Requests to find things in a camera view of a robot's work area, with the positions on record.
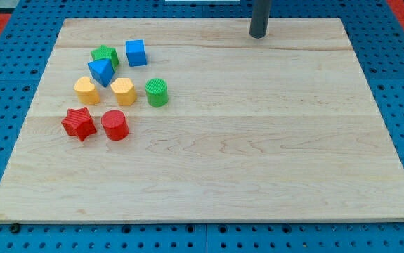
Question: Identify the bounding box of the blue cube block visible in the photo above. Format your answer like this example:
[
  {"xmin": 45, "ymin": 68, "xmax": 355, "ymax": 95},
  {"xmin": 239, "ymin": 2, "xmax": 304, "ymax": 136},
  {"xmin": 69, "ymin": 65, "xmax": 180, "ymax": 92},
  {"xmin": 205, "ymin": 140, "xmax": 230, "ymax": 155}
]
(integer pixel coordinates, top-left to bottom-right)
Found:
[{"xmin": 125, "ymin": 39, "xmax": 147, "ymax": 67}]

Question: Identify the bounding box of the green star block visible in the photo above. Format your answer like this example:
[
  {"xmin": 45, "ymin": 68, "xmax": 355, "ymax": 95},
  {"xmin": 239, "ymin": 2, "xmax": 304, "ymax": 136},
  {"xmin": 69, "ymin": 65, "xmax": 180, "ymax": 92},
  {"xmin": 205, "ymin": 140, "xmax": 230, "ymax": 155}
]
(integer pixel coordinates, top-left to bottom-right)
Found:
[{"xmin": 91, "ymin": 44, "xmax": 119, "ymax": 70}]

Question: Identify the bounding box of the red star block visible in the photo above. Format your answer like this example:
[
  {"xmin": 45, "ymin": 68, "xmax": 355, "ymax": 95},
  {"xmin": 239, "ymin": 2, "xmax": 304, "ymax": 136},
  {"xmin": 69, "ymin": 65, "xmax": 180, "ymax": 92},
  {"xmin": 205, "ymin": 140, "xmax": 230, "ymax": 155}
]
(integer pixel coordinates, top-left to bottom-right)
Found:
[{"xmin": 61, "ymin": 107, "xmax": 97, "ymax": 141}]

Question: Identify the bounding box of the green cylinder block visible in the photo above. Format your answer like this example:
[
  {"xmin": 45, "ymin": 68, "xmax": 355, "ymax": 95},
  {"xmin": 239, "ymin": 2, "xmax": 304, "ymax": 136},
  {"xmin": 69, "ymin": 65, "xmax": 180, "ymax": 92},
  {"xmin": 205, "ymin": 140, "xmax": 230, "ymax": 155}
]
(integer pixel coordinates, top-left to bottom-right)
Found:
[{"xmin": 145, "ymin": 78, "xmax": 169, "ymax": 107}]

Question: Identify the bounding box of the wooden board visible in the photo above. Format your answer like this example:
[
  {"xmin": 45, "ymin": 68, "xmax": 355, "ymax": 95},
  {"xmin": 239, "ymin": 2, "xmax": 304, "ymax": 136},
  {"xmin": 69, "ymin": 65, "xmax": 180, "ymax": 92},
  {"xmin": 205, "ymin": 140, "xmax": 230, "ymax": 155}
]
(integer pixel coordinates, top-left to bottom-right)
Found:
[{"xmin": 0, "ymin": 18, "xmax": 404, "ymax": 224}]

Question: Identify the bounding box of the yellow hexagon block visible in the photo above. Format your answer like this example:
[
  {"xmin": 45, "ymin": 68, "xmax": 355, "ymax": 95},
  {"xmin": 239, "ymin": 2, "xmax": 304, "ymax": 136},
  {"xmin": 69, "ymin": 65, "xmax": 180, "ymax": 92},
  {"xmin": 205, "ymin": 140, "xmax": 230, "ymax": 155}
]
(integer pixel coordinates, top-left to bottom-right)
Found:
[{"xmin": 110, "ymin": 78, "xmax": 137, "ymax": 106}]

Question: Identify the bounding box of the red cylinder block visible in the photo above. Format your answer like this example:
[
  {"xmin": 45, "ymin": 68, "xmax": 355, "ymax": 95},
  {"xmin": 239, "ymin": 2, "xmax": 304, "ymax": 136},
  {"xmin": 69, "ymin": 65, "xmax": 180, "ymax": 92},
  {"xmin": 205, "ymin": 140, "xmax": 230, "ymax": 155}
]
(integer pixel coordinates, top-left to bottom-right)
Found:
[{"xmin": 101, "ymin": 110, "xmax": 129, "ymax": 141}]

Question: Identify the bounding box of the blue triangle block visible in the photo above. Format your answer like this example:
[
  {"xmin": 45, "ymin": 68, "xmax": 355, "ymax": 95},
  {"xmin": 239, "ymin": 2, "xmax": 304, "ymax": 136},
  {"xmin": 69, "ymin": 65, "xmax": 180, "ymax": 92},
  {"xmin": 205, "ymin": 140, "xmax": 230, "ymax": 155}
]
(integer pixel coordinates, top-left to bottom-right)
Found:
[{"xmin": 87, "ymin": 59, "xmax": 115, "ymax": 87}]

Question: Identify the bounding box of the yellow heart block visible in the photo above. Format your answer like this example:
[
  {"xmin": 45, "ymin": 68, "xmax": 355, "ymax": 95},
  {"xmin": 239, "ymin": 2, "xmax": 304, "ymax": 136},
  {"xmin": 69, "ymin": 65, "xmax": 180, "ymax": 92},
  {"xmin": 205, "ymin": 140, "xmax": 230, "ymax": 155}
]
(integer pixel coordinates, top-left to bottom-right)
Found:
[{"xmin": 74, "ymin": 77, "xmax": 100, "ymax": 105}]

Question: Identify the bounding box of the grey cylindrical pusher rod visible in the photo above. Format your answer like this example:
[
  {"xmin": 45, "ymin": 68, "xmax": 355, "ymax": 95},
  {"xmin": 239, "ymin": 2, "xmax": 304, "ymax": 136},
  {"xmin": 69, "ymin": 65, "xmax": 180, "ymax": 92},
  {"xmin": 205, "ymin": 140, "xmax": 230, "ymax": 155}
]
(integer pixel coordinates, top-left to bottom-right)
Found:
[{"xmin": 249, "ymin": 0, "xmax": 271, "ymax": 39}]

